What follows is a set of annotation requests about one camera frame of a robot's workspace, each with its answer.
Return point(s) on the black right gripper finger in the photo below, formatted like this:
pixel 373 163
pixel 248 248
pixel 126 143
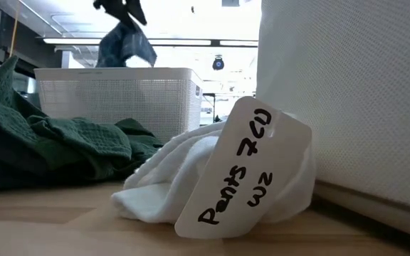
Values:
pixel 136 10

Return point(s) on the white handwritten label tag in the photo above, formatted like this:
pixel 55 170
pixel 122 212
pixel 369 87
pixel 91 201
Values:
pixel 244 167

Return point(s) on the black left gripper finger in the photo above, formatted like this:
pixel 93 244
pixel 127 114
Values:
pixel 105 3

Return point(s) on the long ceiling light fixture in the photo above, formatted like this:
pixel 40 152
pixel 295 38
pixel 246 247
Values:
pixel 176 42

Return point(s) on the white terry cloth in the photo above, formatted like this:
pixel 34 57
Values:
pixel 169 170

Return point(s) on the green waffle-knit cloth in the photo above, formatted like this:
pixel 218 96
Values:
pixel 80 138

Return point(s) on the large white mesh basket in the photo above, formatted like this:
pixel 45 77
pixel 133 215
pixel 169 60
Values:
pixel 351 99

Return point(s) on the small white mesh basket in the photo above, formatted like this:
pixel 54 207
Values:
pixel 119 103

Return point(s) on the dark blue denim garment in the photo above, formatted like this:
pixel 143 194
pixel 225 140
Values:
pixel 123 46

